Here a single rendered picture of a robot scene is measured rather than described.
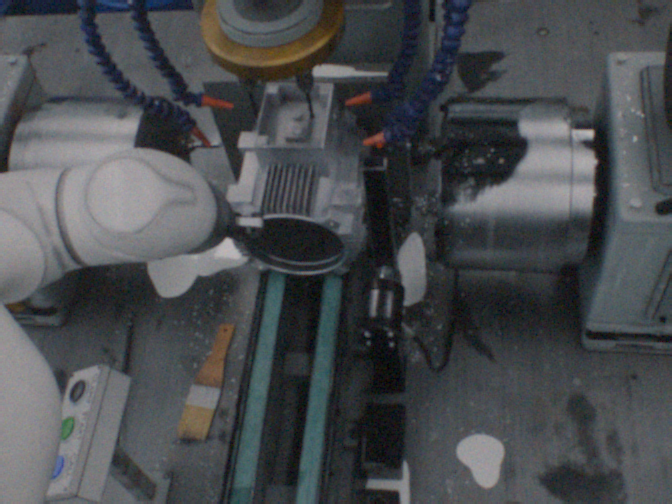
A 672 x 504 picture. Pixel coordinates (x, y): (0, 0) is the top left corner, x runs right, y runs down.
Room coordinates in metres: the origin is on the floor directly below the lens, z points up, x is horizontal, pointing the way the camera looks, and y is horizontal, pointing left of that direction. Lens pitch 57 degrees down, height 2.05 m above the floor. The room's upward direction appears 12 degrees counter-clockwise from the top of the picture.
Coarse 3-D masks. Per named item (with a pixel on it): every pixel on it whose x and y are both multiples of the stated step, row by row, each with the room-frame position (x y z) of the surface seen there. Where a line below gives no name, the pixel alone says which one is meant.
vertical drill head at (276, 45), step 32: (224, 0) 0.84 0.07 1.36; (256, 0) 0.79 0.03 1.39; (288, 0) 0.79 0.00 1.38; (320, 0) 0.81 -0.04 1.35; (224, 32) 0.81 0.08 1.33; (256, 32) 0.77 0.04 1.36; (288, 32) 0.77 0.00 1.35; (320, 32) 0.77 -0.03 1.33; (224, 64) 0.77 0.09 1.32; (256, 64) 0.75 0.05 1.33; (288, 64) 0.74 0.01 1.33; (320, 64) 0.86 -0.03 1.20
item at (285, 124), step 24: (264, 96) 0.87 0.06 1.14; (288, 96) 0.89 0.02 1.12; (312, 96) 0.88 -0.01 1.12; (264, 120) 0.84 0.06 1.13; (288, 120) 0.84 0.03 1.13; (312, 120) 0.84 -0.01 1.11; (336, 120) 0.85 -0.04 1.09; (264, 144) 0.79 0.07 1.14; (288, 144) 0.80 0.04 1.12; (312, 144) 0.77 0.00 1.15; (264, 168) 0.78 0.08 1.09; (288, 168) 0.77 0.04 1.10
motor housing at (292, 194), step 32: (256, 128) 0.90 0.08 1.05; (256, 160) 0.83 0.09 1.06; (352, 160) 0.79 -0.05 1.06; (256, 192) 0.76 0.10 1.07; (288, 192) 0.73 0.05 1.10; (320, 192) 0.73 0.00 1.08; (288, 224) 0.78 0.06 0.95; (320, 224) 0.68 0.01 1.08; (352, 224) 0.69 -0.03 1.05; (256, 256) 0.72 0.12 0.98; (288, 256) 0.73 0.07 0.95; (320, 256) 0.71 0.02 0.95; (352, 256) 0.67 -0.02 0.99
